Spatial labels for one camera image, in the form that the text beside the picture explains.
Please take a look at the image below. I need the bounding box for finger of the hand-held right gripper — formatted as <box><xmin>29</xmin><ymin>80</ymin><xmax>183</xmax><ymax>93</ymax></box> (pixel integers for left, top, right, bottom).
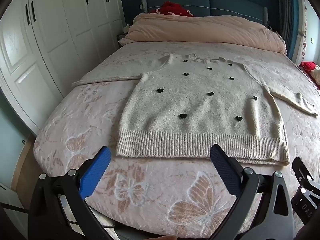
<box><xmin>291</xmin><ymin>156</ymin><xmax>316</xmax><ymax>197</ymax></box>

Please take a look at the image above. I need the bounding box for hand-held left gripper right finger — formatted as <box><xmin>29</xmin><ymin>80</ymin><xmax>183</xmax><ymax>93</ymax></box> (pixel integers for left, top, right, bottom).
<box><xmin>207</xmin><ymin>144</ymin><xmax>294</xmax><ymax>240</ymax></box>

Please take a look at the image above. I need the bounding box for pink butterfly printed bed blanket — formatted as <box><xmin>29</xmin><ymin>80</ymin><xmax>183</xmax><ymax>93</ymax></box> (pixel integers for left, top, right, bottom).
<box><xmin>34</xmin><ymin>41</ymin><xmax>320</xmax><ymax>238</ymax></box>

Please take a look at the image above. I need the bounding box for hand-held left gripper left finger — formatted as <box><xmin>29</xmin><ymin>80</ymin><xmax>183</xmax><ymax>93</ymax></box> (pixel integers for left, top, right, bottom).
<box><xmin>27</xmin><ymin>146</ymin><xmax>112</xmax><ymax>240</ymax></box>

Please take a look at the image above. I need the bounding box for hanging wall ornament string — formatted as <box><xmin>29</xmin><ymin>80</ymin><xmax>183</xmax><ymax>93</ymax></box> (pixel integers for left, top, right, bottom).
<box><xmin>301</xmin><ymin>11</ymin><xmax>308</xmax><ymax>58</ymax></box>

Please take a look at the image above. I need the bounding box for red cloth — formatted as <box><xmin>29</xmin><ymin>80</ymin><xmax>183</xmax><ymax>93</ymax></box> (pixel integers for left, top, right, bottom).
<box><xmin>150</xmin><ymin>1</ymin><xmax>194</xmax><ymax>18</ymax></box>

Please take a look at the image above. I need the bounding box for white wardrobe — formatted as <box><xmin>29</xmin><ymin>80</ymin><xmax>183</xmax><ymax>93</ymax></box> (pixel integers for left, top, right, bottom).
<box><xmin>0</xmin><ymin>0</ymin><xmax>125</xmax><ymax>133</ymax></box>

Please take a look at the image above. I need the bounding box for cream sweater with black hearts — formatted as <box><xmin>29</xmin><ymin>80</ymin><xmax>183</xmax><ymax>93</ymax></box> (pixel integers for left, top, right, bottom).
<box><xmin>72</xmin><ymin>52</ymin><xmax>318</xmax><ymax>166</ymax></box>

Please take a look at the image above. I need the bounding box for pink duvet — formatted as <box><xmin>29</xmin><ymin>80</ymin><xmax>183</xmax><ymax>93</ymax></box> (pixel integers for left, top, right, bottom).
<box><xmin>119</xmin><ymin>12</ymin><xmax>287</xmax><ymax>55</ymax></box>

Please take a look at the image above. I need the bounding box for dark nightstand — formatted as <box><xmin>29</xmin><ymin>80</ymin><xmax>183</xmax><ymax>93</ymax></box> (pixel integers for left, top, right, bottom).
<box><xmin>117</xmin><ymin>32</ymin><xmax>131</xmax><ymax>47</ymax></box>

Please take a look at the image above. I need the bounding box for red plush toy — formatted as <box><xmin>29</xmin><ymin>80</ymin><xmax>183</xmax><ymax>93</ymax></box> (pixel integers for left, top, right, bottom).
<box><xmin>299</xmin><ymin>61</ymin><xmax>320</xmax><ymax>85</ymax></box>

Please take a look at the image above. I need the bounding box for blue padded headboard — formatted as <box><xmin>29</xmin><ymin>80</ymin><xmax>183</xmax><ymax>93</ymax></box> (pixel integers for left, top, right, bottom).
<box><xmin>141</xmin><ymin>0</ymin><xmax>269</xmax><ymax>26</ymax></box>

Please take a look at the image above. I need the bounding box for grey blue curtain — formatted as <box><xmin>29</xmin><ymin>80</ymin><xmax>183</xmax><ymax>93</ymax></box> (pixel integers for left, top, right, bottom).
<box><xmin>271</xmin><ymin>0</ymin><xmax>301</xmax><ymax>64</ymax></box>

